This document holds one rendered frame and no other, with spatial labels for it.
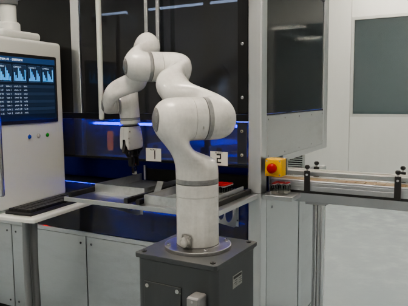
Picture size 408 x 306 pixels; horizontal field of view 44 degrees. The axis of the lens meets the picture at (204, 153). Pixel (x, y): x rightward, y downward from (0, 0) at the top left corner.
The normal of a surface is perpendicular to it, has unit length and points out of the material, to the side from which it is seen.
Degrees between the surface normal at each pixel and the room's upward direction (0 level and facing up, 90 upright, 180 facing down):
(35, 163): 90
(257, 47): 90
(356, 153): 90
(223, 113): 74
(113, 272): 90
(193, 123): 101
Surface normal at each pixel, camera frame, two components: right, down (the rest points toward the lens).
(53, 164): 0.92, 0.04
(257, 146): -0.48, 0.10
